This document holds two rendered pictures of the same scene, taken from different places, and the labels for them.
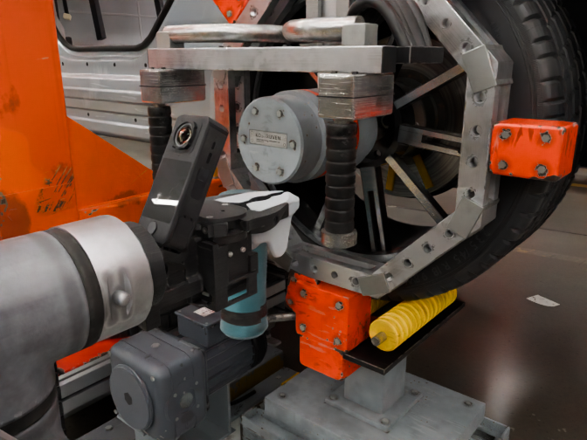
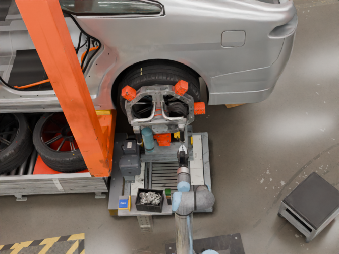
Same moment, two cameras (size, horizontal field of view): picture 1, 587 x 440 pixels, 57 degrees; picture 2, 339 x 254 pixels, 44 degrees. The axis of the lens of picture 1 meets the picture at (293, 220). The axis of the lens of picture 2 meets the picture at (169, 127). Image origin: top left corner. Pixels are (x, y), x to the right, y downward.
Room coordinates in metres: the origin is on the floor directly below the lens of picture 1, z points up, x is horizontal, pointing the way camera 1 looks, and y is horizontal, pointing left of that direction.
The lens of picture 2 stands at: (-0.90, 1.09, 3.50)
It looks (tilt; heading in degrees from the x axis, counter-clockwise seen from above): 53 degrees down; 326
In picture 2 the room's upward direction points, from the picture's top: 7 degrees counter-clockwise
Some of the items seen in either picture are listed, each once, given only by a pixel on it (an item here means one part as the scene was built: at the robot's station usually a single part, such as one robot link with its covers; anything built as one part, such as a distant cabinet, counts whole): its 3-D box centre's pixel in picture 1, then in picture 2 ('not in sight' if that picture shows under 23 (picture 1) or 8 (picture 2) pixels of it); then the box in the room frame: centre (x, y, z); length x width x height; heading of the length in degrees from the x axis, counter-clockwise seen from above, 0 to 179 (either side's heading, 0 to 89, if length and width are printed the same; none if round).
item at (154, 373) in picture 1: (209, 380); (132, 156); (1.08, 0.19, 0.26); 0.42 x 0.18 x 0.35; 141
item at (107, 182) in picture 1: (162, 177); (101, 123); (1.25, 0.31, 0.69); 0.52 x 0.17 x 0.35; 141
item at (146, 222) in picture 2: not in sight; (144, 216); (0.55, 0.46, 0.21); 0.10 x 0.10 x 0.42; 51
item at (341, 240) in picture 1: (340, 181); (181, 135); (0.63, -0.06, 0.83); 0.04 x 0.04 x 0.16
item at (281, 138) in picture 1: (311, 134); (160, 117); (0.86, -0.03, 0.85); 0.21 x 0.14 x 0.14; 141
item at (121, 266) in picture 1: (101, 278); (183, 172); (0.38, 0.14, 0.81); 0.10 x 0.05 x 0.09; 50
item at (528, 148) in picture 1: (532, 147); (199, 108); (0.72, -0.32, 0.85); 0.09 x 0.08 x 0.07; 51
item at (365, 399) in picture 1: (376, 362); (165, 132); (1.05, -0.18, 0.32); 0.40 x 0.30 x 0.28; 51
